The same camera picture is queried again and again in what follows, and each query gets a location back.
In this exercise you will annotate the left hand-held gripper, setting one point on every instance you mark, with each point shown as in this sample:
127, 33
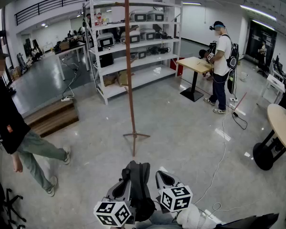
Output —
112, 213

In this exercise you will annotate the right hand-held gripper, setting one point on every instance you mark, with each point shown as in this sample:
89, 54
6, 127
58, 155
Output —
176, 198

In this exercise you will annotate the dark grey backpack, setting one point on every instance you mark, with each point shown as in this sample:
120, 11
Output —
138, 187

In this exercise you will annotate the brown wooden coat rack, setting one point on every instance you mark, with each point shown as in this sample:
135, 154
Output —
129, 56

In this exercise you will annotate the person's right forearm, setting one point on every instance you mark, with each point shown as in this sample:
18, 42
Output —
190, 216

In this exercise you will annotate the person's legs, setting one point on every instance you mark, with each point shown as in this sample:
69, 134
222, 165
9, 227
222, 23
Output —
162, 221

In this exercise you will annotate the black fabric bag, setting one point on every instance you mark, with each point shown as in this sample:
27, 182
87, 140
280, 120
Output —
248, 222

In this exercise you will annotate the wooden step platform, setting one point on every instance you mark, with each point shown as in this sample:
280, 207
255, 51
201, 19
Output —
52, 118

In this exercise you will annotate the white power strip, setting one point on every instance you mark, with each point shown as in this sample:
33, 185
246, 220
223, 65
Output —
66, 99
233, 99

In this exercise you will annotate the white metal shelving unit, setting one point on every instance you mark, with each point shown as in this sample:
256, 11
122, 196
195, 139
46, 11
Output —
152, 73

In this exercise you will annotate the cardboard box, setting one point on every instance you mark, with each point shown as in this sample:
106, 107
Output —
110, 80
124, 79

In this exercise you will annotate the red stick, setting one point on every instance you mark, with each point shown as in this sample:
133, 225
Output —
242, 99

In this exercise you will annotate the red box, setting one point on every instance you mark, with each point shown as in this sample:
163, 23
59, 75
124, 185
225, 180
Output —
178, 68

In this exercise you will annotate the square wooden table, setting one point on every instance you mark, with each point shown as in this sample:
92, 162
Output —
195, 64

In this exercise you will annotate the round wooden table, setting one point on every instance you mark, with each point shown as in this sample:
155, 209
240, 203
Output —
278, 120

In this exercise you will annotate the black box appliance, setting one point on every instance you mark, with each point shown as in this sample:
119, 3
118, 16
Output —
106, 60

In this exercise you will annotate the white desk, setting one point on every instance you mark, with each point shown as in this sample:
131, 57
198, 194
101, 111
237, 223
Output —
275, 82

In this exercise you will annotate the black-top white-leg table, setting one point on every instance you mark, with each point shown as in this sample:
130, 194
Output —
72, 46

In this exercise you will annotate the group of grey screen appliances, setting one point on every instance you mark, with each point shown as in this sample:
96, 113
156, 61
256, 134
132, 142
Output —
137, 15

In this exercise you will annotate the yellow-label plastic jar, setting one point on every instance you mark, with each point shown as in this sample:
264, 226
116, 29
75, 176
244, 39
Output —
105, 20

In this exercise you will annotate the red-label plastic bottle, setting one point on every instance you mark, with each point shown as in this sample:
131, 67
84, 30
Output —
96, 20

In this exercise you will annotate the clear plastic bottle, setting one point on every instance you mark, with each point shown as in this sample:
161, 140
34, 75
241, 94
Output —
100, 18

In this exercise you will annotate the ceiling tube light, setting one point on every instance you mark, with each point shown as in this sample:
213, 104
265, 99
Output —
191, 3
257, 12
263, 24

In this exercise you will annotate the pile of black camera gear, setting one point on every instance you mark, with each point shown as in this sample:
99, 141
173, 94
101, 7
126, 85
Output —
157, 50
161, 35

